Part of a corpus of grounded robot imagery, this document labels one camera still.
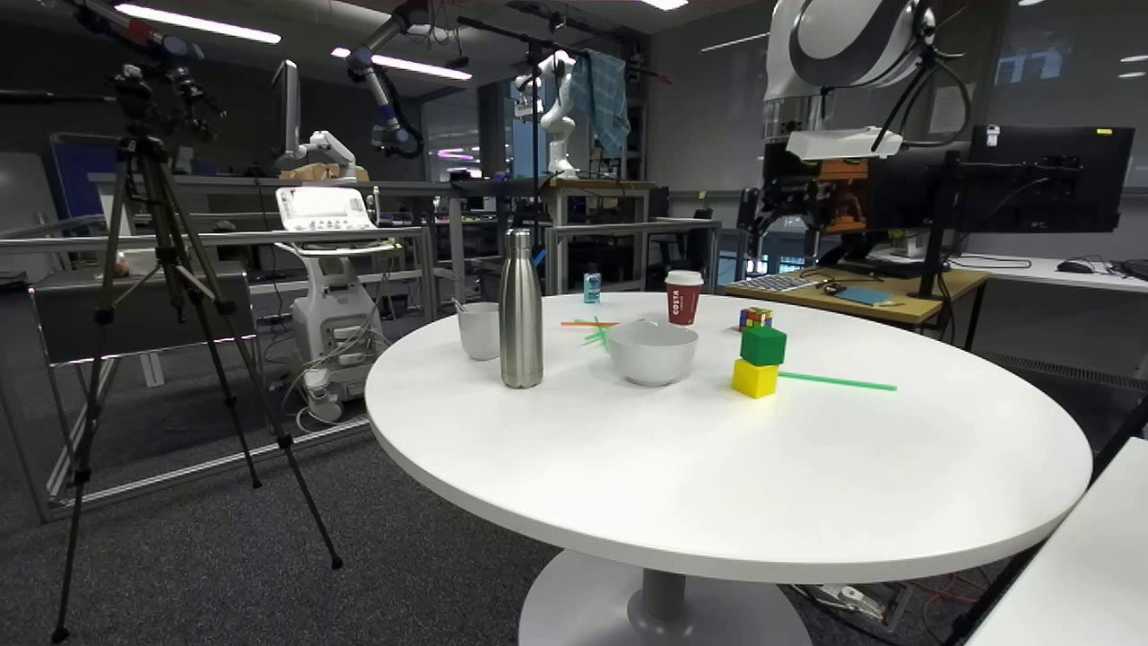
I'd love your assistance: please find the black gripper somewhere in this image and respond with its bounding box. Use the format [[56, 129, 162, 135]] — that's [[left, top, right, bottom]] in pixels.
[[764, 147, 830, 231]]

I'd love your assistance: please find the green block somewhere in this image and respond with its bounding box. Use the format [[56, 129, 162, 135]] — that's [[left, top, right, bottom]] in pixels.
[[740, 324, 790, 370]]

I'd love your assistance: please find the yellow block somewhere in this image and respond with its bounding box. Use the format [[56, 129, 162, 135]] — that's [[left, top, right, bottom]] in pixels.
[[727, 355, 782, 403]]

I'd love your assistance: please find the orange device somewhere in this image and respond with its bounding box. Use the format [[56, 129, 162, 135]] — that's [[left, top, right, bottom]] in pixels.
[[814, 158, 873, 235]]

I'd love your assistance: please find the blue pad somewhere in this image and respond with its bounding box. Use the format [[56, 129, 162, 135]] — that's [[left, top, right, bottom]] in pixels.
[[837, 285, 895, 309]]

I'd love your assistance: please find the red paper cup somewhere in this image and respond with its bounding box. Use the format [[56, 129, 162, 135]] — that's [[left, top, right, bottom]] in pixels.
[[664, 266, 708, 329]]

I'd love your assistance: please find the wooden desk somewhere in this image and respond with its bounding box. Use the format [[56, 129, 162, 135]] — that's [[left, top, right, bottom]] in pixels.
[[724, 266, 990, 352]]

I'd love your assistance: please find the hanging blue cloth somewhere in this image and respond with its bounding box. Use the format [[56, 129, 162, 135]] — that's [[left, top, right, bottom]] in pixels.
[[582, 48, 636, 162]]

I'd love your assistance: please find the dark green straw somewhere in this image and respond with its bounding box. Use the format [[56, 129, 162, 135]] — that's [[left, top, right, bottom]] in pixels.
[[774, 365, 899, 396]]

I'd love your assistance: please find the white bowl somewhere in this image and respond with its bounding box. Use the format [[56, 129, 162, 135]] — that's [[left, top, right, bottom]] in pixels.
[[605, 315, 704, 388]]

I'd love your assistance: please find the wide black monitor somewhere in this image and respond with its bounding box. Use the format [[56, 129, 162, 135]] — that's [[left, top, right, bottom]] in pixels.
[[867, 121, 1137, 238]]

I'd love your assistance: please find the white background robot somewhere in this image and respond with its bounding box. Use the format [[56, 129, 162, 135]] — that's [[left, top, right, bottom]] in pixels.
[[534, 48, 586, 182]]

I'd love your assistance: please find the white office desk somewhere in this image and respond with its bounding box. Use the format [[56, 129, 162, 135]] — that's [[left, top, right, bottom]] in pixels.
[[951, 251, 1148, 302]]

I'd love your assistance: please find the stainless steel bottle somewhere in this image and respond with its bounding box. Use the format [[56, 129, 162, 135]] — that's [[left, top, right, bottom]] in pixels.
[[495, 226, 544, 392]]

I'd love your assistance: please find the white mug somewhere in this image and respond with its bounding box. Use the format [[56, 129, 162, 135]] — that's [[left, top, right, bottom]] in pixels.
[[454, 297, 503, 365]]

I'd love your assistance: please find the white medical cart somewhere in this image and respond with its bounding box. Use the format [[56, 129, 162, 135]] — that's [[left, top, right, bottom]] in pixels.
[[269, 124, 405, 432]]

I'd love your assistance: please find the white side table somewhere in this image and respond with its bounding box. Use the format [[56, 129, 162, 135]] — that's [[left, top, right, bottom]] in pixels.
[[964, 433, 1148, 646]]

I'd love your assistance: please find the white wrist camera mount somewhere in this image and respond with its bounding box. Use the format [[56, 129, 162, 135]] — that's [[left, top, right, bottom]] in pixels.
[[785, 121, 909, 165]]

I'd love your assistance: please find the grey metal frame table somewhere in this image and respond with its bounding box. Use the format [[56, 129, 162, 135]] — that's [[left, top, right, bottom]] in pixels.
[[0, 219, 442, 517], [445, 176, 722, 297]]

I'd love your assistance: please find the white table pedestal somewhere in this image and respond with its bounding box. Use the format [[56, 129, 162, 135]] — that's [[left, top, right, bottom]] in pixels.
[[512, 548, 819, 646]]

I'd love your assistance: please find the black camera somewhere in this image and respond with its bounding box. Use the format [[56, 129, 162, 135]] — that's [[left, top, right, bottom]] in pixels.
[[105, 56, 226, 141]]

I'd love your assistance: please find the black camera tripod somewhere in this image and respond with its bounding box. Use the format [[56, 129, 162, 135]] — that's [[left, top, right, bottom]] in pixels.
[[46, 129, 351, 646]]

